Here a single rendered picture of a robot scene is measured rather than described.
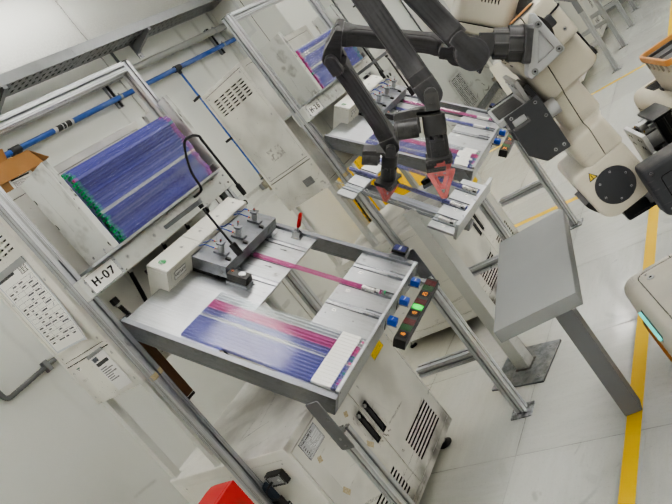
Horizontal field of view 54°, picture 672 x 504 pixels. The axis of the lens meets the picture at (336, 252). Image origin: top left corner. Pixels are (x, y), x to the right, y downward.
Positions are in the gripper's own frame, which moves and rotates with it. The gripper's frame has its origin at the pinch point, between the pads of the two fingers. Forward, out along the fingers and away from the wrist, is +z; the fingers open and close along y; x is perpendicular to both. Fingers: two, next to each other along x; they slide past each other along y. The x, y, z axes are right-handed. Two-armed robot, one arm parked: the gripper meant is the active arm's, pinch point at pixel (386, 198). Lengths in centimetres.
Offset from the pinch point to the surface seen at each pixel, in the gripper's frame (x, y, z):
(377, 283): 14.9, 34.3, 8.3
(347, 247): -3.6, 21.9, 9.6
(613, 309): 87, -38, 44
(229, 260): -29, 57, 2
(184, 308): -30, 78, 6
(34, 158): -108, 63, -14
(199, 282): -35, 66, 7
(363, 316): 19, 52, 7
